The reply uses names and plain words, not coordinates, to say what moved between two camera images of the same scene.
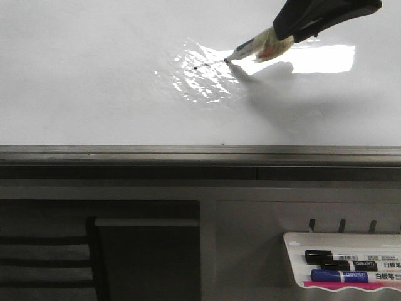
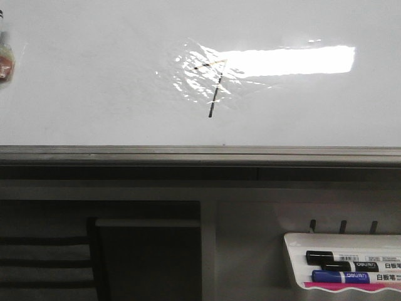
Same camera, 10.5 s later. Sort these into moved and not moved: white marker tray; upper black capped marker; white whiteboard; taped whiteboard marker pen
Moved: taped whiteboard marker pen
Not moved: upper black capped marker; white marker tray; white whiteboard
